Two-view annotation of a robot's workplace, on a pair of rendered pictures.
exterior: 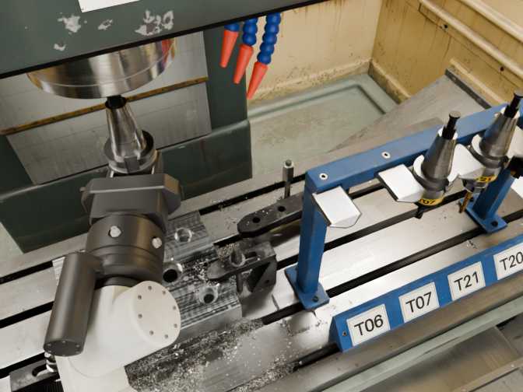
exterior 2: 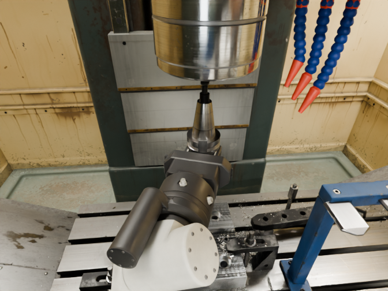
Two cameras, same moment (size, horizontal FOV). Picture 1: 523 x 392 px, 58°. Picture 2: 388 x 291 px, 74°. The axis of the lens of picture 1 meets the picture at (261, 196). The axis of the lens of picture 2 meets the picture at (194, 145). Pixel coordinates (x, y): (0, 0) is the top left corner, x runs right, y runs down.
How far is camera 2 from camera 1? 0.17 m
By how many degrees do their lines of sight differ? 20
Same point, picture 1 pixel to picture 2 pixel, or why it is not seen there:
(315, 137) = (302, 182)
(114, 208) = (185, 170)
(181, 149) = not seen: hidden behind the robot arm
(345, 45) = (330, 131)
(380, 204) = not seen: hidden behind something
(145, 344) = (187, 277)
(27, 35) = not seen: outside the picture
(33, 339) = (104, 256)
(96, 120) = (179, 136)
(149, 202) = (209, 172)
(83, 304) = (147, 227)
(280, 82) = (285, 145)
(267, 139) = (271, 176)
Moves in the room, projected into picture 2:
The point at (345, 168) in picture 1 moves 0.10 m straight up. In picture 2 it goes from (354, 189) to (376, 147)
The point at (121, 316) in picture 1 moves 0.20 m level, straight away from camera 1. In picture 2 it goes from (174, 245) to (149, 141)
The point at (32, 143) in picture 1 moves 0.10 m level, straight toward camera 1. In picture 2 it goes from (141, 141) to (144, 156)
